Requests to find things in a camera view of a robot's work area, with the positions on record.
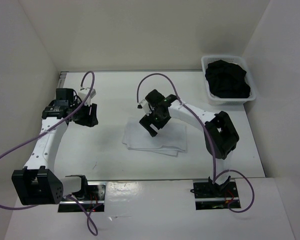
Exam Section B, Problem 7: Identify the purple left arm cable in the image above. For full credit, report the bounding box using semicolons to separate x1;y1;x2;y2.
0;70;99;237

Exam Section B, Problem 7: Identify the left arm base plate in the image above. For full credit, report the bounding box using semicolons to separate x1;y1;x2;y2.
57;181;107;213

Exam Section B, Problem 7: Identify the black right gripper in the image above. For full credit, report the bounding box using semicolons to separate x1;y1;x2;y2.
139;107;170;137

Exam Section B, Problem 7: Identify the white skirt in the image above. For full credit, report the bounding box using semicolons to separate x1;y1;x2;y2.
122;118;187;157

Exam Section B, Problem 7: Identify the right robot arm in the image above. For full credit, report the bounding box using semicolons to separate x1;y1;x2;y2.
137;89;240;197

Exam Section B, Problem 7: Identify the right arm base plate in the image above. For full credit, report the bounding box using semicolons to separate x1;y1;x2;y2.
190;180;241;210

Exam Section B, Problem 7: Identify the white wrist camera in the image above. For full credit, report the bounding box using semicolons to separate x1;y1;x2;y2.
78;87;96;106
137;99;153;116

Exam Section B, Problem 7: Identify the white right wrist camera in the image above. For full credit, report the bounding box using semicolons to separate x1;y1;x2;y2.
137;99;153;116

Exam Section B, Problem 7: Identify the black skirt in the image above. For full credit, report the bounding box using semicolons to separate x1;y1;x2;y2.
205;60;251;99

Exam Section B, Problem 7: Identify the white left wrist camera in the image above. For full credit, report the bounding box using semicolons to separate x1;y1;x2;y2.
78;87;96;106

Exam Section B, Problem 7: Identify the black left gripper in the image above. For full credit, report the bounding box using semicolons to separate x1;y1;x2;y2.
69;99;99;127

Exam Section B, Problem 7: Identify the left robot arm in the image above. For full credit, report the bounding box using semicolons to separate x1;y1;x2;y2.
11;87;99;206

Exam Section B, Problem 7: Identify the white plastic laundry basket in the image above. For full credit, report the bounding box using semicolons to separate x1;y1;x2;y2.
201;54;257;106

